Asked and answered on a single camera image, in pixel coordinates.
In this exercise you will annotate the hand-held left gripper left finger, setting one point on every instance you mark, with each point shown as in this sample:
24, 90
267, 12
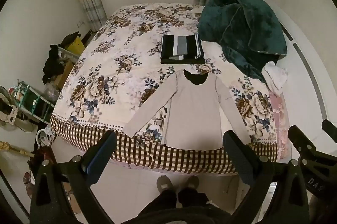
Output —
99, 156

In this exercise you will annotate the white plastic bag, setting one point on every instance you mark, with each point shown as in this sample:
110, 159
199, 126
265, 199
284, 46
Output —
45, 136

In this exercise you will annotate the white bed headboard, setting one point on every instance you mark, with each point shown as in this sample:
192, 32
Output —
308, 60

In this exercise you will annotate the folded black striped sweater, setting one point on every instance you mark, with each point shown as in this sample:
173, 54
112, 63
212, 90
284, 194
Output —
181, 48

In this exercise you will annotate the floral bedspread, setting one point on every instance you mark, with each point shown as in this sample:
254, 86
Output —
110, 76

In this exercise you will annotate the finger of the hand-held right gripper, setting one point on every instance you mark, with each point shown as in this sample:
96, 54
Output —
301, 141
330, 127

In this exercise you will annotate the person's black pants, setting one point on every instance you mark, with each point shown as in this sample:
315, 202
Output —
171, 205

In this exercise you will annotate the pink bed sheet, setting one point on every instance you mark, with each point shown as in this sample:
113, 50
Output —
279, 116

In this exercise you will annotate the black clothes pile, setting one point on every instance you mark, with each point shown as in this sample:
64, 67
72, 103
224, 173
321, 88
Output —
52, 61

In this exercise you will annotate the person's left grey shoe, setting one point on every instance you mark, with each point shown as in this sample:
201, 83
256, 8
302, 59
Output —
163, 184

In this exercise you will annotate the white wall socket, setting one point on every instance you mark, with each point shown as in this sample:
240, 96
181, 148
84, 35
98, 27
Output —
80, 23

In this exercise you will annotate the green storage shelf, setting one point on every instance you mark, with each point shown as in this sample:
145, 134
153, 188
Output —
30, 101

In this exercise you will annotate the person's grey shoe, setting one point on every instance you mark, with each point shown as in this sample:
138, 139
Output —
191, 181
163, 184

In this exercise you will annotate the cardboard box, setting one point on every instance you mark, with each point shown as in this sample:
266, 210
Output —
65, 72

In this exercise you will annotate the person's right grey shoe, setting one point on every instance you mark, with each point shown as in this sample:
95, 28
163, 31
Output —
191, 181

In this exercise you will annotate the clear plastic bag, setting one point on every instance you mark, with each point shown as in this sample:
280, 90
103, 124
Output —
51, 93

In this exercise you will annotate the white crumpled cloth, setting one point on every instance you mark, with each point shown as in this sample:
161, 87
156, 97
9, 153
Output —
275, 77

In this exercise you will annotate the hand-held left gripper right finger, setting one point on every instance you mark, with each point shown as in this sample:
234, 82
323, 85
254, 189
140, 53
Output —
240, 158

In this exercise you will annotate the dark green plush blanket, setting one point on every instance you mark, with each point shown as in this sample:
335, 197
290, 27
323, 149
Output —
247, 31

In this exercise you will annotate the yellow box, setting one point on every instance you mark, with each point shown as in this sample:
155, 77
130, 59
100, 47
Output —
75, 46

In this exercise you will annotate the grey long-sleeve shirt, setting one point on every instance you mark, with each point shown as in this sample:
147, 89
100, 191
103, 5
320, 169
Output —
193, 116

